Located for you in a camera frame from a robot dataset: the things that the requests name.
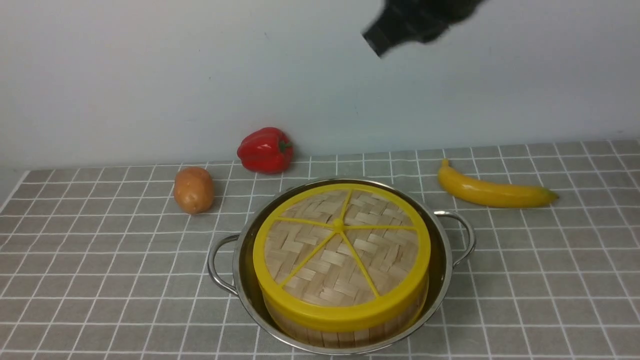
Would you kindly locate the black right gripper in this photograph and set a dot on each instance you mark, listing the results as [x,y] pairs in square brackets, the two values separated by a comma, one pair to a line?
[415,21]

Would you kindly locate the woven bamboo lid yellow rim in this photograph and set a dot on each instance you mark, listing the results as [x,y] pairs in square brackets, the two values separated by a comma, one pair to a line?
[342,252]

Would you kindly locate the bamboo steamer basket yellow rim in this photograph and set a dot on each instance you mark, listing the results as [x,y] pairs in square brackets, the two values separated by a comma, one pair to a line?
[353,334]

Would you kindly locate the stainless steel pot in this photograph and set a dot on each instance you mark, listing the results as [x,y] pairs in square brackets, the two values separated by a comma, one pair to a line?
[231,267]

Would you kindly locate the yellow banana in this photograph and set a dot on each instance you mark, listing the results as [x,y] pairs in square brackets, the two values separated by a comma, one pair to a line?
[491,194]

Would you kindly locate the red bell pepper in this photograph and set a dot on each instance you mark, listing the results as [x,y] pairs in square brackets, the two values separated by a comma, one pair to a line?
[266,151]

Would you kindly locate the brown potato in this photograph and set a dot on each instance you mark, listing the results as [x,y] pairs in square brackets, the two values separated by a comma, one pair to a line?
[194,190]

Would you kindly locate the grey checked tablecloth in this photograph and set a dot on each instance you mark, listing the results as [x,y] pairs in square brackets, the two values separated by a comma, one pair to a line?
[100,263]

